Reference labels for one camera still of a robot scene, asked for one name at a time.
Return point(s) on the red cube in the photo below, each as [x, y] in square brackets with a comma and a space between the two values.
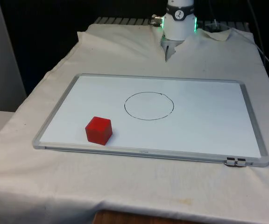
[97, 131]

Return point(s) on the white whiteboard with grey frame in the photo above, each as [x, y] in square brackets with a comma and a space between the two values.
[195, 126]

